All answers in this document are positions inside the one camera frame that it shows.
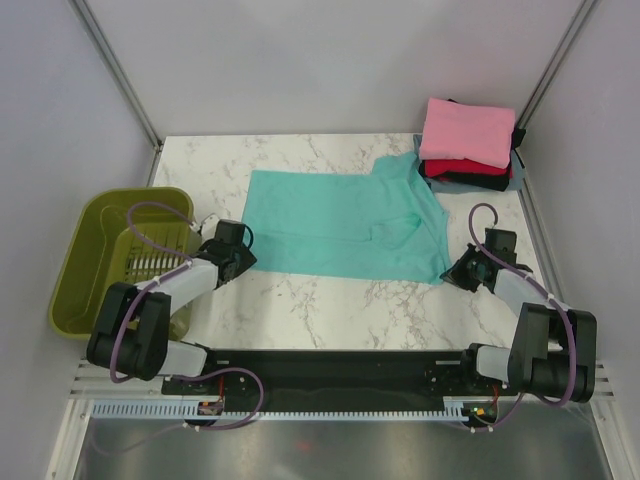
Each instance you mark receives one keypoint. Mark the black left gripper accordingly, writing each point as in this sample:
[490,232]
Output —
[248,260]

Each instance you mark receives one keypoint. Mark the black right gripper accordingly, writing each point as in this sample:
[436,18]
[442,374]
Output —
[455,274]

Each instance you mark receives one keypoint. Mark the teal t-shirt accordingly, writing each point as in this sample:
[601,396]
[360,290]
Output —
[386,225]

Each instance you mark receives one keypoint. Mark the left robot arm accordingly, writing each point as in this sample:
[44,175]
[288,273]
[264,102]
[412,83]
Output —
[131,334]

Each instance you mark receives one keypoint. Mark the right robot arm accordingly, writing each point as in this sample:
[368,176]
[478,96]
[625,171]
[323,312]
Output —
[554,346]

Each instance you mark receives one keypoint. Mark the folded black t-shirt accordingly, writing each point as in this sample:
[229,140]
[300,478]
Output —
[468,145]

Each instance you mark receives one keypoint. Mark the folded red t-shirt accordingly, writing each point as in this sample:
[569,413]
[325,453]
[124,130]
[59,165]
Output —
[432,168]

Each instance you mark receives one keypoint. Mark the folded grey-blue t-shirt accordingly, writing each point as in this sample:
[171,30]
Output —
[450,187]

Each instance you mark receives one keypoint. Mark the olive green plastic tub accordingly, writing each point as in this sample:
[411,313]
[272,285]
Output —
[104,250]

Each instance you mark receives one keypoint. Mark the folded pink t-shirt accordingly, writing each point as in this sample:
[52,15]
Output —
[454,131]

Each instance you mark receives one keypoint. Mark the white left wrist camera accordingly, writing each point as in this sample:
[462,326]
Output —
[199,227]

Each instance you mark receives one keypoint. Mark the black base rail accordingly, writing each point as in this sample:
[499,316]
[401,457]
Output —
[333,380]

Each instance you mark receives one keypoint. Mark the right aluminium frame post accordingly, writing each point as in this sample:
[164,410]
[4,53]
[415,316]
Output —
[569,39]

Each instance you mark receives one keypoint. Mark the aluminium frame post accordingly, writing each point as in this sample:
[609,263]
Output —
[110,59]
[569,39]

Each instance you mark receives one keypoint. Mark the white slotted cable duct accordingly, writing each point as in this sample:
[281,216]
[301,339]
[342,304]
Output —
[452,409]

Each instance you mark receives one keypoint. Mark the left aluminium frame post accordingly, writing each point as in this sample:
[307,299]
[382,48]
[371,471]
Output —
[110,59]

